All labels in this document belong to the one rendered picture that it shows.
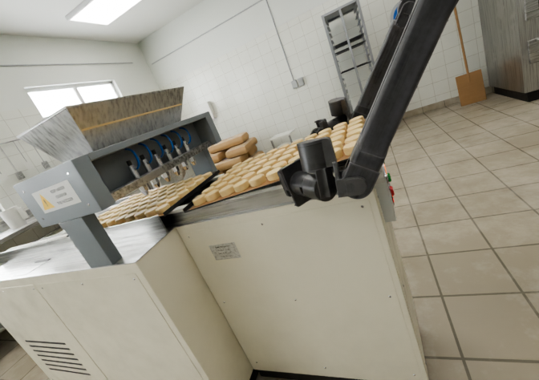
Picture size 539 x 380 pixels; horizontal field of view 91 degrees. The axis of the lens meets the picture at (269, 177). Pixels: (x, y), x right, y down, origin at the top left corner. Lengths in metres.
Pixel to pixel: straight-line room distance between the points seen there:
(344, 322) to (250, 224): 0.46
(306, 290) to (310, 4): 4.47
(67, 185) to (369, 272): 0.90
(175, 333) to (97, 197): 0.52
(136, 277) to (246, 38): 4.64
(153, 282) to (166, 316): 0.13
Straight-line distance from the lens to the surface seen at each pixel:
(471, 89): 4.79
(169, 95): 1.27
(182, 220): 1.01
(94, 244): 1.01
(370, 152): 0.52
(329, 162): 0.53
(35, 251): 1.74
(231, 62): 5.31
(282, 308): 1.06
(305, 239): 0.82
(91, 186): 0.88
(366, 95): 1.09
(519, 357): 1.43
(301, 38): 4.91
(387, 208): 0.80
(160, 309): 1.02
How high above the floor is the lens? 1.14
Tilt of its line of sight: 16 degrees down
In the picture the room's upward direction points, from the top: 22 degrees counter-clockwise
